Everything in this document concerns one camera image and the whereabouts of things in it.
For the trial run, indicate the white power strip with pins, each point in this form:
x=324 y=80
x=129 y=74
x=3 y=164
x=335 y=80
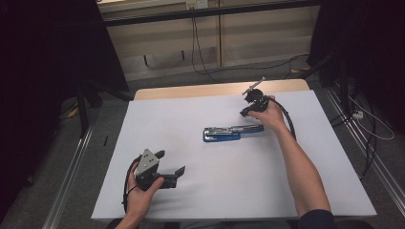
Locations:
x=358 y=114

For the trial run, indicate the blue stapler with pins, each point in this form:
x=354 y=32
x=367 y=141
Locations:
x=223 y=133

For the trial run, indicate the black horizontal bar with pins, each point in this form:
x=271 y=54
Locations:
x=207 y=12

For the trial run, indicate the yellow floor tape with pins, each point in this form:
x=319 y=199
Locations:
x=72 y=112
x=301 y=69

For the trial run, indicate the person's right hand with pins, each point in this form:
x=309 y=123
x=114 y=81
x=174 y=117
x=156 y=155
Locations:
x=272 y=116

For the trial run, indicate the white table mat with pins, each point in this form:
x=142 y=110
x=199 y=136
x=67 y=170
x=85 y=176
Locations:
x=223 y=184

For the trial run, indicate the white wall socket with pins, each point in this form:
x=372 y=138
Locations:
x=197 y=4

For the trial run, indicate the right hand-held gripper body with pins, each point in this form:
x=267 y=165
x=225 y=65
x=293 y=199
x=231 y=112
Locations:
x=256 y=97

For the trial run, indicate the person's left hand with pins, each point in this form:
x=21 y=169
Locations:
x=140 y=200

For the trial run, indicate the black stand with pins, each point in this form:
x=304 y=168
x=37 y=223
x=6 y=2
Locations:
x=83 y=108
x=332 y=73

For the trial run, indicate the black curtain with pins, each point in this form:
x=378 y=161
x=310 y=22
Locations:
x=369 y=47
x=47 y=79

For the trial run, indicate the small black floor piece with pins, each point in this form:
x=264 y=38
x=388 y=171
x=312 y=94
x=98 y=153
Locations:
x=105 y=141

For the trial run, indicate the wooden table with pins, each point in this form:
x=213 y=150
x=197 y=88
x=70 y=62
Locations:
x=197 y=90

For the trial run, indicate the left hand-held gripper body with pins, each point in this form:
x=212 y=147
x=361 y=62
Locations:
x=147 y=165

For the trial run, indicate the beige cabinet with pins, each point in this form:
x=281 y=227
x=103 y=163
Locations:
x=254 y=41

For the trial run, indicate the aluminium floor rail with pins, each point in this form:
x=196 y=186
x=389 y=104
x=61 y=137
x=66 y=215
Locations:
x=366 y=143
x=68 y=178

